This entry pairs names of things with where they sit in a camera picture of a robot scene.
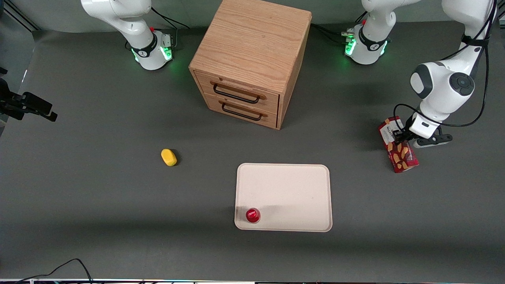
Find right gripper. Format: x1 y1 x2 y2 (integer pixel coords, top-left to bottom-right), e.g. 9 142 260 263
0 77 58 122

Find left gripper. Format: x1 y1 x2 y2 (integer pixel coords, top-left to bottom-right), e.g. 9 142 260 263
393 114 441 144

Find red cookie box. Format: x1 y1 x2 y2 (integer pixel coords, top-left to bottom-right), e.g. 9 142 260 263
378 115 420 174

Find beige plastic tray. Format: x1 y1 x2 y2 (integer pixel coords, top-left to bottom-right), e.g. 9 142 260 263
234 163 333 232

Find yellow sponge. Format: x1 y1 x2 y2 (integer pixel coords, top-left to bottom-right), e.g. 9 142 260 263
161 148 178 167

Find wooden two-drawer cabinet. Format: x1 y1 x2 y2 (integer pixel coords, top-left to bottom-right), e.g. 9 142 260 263
189 0 312 130

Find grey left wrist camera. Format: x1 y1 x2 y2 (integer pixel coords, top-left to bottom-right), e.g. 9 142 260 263
413 133 453 149

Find black frame rail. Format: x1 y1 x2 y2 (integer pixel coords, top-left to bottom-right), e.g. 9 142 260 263
0 0 41 32

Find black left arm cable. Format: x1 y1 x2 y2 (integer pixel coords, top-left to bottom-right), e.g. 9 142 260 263
393 0 498 129

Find black left base cables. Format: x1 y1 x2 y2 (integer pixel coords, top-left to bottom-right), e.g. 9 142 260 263
310 11 368 45

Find black base cables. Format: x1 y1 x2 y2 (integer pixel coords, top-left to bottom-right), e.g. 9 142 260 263
310 11 368 45
151 6 191 50

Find black right base cables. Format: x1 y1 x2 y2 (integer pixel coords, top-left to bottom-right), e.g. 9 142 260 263
151 6 191 50

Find black cable on table edge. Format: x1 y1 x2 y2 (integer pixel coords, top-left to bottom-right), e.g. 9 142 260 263
15 258 94 284

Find wooden drawer with black handle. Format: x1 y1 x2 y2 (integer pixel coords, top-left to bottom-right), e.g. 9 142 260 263
203 93 279 129
194 71 280 116

